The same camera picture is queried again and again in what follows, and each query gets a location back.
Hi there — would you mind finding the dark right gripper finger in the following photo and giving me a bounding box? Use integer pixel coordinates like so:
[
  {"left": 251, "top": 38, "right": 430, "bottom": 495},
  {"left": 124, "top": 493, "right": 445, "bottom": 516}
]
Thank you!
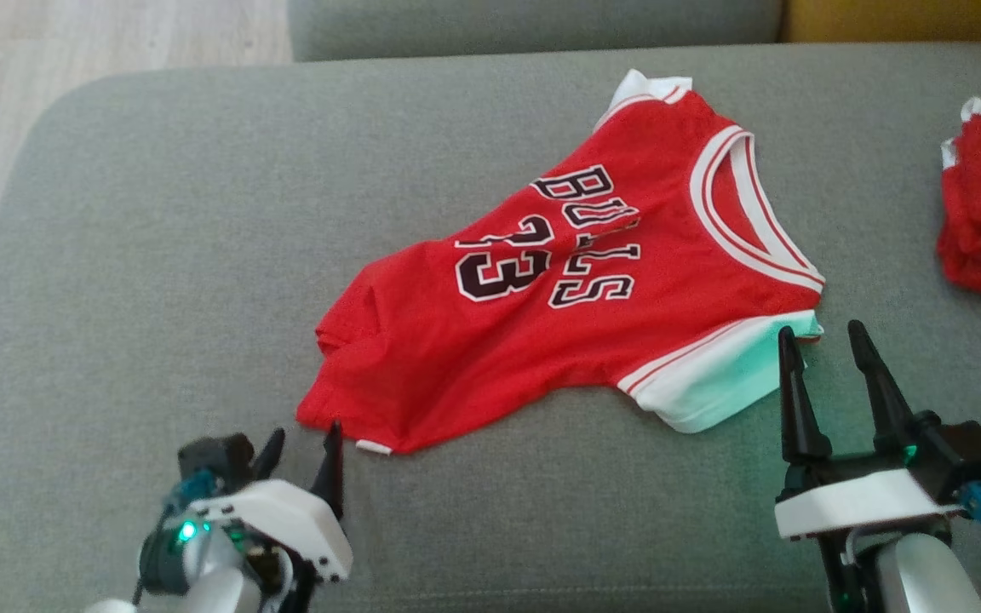
[
  {"left": 847, "top": 320, "right": 919, "bottom": 457},
  {"left": 777, "top": 326, "right": 833, "bottom": 466}
]

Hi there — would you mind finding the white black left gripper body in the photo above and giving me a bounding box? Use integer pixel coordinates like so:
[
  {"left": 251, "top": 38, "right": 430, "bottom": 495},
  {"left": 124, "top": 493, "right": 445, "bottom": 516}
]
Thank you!
[{"left": 188, "top": 479, "right": 354, "bottom": 613}]

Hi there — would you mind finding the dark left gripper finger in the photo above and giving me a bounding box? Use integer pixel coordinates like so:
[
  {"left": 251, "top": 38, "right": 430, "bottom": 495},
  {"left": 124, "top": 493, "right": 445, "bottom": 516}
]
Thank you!
[
  {"left": 309, "top": 420, "right": 346, "bottom": 522},
  {"left": 250, "top": 427, "right": 287, "bottom": 483}
]

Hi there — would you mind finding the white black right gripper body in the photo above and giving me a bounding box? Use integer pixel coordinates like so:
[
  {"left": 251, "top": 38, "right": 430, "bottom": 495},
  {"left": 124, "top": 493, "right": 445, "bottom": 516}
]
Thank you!
[{"left": 773, "top": 447, "right": 966, "bottom": 613}]

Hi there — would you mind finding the red Bulls basketball jersey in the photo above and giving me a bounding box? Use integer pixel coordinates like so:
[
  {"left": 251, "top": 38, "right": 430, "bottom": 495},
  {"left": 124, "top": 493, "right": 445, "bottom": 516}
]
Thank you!
[{"left": 295, "top": 70, "right": 827, "bottom": 456}]

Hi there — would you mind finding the large grey sofa ottoman cushion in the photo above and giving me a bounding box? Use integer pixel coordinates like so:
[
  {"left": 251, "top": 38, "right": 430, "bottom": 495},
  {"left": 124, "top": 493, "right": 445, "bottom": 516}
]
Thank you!
[{"left": 0, "top": 43, "right": 981, "bottom": 613}]

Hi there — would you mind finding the large yellow sofa backrest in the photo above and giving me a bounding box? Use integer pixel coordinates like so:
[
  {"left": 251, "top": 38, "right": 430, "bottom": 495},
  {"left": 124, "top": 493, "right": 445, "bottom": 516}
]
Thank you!
[{"left": 780, "top": 0, "right": 981, "bottom": 45}]

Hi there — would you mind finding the grey sofa back cushion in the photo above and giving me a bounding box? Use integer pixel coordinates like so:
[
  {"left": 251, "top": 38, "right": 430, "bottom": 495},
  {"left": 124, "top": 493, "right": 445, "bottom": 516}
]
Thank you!
[{"left": 288, "top": 0, "right": 787, "bottom": 62}]

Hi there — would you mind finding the blue left camera connector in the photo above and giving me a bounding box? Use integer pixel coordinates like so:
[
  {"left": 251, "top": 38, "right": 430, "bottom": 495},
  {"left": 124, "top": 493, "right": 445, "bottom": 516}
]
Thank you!
[{"left": 163, "top": 470, "right": 224, "bottom": 517}]

